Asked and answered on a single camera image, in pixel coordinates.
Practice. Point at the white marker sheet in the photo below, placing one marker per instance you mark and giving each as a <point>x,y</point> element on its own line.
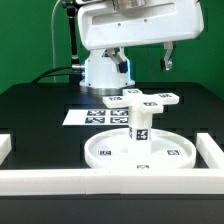
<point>77,117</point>

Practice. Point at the white round table top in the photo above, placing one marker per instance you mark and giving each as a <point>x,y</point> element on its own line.
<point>114,149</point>

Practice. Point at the white cross-shaped table base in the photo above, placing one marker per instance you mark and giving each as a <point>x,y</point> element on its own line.
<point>136,100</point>

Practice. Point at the white obstacle fence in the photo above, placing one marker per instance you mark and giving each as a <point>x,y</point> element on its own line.
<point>208,180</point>

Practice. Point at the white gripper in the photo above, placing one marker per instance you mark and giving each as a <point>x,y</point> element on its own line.
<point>157,21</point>

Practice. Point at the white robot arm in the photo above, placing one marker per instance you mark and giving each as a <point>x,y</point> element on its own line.
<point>101,75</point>

